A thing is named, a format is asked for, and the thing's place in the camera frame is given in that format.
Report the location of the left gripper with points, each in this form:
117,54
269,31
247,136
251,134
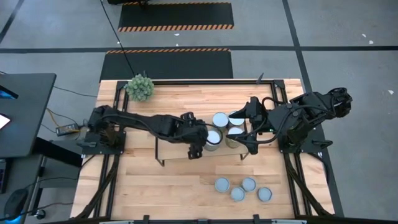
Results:
197,133

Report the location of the white-lit phone screen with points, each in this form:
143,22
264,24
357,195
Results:
3,121

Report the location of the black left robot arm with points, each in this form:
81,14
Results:
136,119

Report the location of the black monitor left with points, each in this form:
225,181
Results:
28,118

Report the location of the tall peaches tin can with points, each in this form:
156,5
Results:
220,119
214,137
235,130
237,122

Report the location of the black computer mouse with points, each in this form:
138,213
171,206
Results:
15,202

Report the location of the potted green succulent plant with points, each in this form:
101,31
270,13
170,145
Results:
140,88

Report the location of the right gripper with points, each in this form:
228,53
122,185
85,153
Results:
258,121

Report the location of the wooden shelf with black legs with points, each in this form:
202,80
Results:
174,149

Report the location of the blue-grey can lid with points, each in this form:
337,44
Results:
237,193
222,184
248,184
264,194

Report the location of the black power adapter brick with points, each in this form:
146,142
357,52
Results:
66,129

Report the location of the black aluminium rig frame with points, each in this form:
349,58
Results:
202,82

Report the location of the small black lever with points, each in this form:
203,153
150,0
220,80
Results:
259,78

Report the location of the blue-lit screen device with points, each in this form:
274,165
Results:
7,92

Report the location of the black hazard-striped floor mat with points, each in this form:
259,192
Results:
175,14
168,65

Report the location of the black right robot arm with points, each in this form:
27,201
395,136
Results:
311,102

